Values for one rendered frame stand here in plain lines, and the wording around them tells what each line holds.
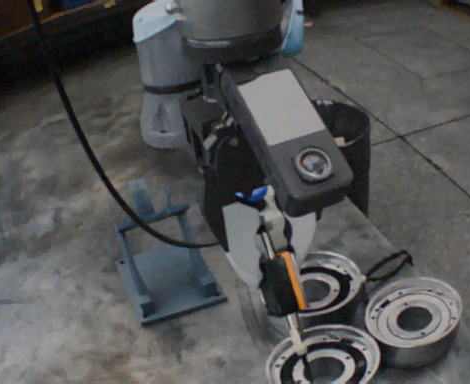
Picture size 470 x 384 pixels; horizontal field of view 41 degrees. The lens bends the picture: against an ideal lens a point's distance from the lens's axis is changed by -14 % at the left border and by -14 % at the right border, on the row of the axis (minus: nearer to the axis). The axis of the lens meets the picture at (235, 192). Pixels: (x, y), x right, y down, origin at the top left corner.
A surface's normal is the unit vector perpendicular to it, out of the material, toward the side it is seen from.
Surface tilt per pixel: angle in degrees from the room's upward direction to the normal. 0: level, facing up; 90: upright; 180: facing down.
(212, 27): 90
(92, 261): 0
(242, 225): 90
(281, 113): 32
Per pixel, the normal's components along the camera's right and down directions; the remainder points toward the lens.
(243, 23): 0.24, 0.47
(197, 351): -0.15, -0.85
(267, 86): 0.07, -0.49
